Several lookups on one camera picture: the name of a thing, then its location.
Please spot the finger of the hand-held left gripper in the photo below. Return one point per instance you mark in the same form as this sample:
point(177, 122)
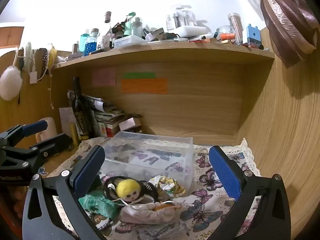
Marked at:
point(55, 142)
point(35, 128)

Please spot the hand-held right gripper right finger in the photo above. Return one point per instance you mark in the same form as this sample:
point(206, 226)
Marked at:
point(225, 172)

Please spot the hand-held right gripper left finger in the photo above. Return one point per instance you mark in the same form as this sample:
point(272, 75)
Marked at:
point(91, 168)

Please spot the yellow felt doll head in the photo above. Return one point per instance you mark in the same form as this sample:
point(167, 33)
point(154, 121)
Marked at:
point(128, 188)

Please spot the clear plastic storage box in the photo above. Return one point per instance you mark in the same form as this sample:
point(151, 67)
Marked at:
point(150, 155)

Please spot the beige mug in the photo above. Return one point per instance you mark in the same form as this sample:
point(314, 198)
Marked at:
point(50, 130)

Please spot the yellow marker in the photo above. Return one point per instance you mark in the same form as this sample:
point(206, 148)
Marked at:
point(74, 136)

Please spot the white note paper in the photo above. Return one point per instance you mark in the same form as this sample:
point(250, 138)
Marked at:
point(66, 120)

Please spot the green fabric scrunchie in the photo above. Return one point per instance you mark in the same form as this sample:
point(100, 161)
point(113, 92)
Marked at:
point(97, 202)

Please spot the butterfly print lace tablecloth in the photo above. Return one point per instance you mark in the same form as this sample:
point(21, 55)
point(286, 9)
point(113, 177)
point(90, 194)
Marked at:
point(207, 205)

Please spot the dark glass bottle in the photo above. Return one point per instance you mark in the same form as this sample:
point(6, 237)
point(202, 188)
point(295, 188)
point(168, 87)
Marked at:
point(80, 115)

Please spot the white paper tag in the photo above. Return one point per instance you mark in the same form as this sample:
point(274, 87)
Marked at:
point(33, 77)

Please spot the white fluffy pompom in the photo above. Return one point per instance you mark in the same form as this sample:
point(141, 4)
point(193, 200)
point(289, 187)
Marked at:
point(10, 83)

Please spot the stack of books and papers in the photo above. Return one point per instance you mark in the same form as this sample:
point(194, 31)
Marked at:
point(107, 116)

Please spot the yellow floral scrunchie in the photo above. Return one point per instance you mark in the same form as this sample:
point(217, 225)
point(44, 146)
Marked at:
point(168, 185)

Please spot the small cardboard box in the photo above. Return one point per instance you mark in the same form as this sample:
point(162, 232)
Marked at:
point(130, 123)

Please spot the dark beaded headband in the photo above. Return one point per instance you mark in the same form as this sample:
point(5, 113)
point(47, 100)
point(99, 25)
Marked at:
point(44, 60)

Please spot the yellow hair accessory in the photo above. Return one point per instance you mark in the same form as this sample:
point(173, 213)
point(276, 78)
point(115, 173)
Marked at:
point(52, 56)

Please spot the white fluffy hair accessory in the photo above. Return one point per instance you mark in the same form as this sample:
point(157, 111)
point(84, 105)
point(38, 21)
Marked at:
point(27, 50)

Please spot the pink sticky note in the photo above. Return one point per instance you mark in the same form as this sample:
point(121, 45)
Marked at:
point(104, 77)

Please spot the silver sequined pouch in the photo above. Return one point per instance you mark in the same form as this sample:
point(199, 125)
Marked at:
point(162, 231)

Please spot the brown wooden cupboard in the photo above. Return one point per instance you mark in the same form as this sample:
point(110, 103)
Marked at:
point(10, 37)

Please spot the orange sticky note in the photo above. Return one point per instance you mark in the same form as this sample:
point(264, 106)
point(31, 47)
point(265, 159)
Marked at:
point(144, 86)

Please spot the teal tube bottle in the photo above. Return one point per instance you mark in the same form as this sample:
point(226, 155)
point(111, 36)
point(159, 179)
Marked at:
point(83, 43)

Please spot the blue bead filled bottle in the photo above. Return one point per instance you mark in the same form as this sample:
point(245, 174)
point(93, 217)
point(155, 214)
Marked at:
point(90, 45)

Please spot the green sticky note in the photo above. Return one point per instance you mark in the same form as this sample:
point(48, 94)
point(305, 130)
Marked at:
point(140, 75)

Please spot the white plastic lidded box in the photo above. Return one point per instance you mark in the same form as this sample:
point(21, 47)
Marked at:
point(130, 41)

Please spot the wooden shelf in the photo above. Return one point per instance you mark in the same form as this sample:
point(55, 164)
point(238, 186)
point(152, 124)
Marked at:
point(162, 50)

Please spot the green pump bottle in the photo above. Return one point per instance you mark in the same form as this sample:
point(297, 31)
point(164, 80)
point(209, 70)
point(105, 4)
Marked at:
point(129, 26)

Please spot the blue plastic box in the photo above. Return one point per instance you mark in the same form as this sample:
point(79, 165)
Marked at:
point(253, 37)

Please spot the round glass jar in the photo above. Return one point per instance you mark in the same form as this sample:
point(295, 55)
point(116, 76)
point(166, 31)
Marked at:
point(224, 31)

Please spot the white plastic tray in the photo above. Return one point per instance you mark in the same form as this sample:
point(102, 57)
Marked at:
point(193, 31)

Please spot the tall clear jar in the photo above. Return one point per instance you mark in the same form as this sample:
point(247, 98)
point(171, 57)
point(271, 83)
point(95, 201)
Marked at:
point(236, 27)

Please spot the brown plastic bag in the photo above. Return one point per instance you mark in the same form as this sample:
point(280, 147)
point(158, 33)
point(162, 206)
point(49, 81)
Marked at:
point(282, 22)

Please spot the clear cosmetics organiser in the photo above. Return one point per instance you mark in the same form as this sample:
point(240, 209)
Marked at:
point(181, 17)

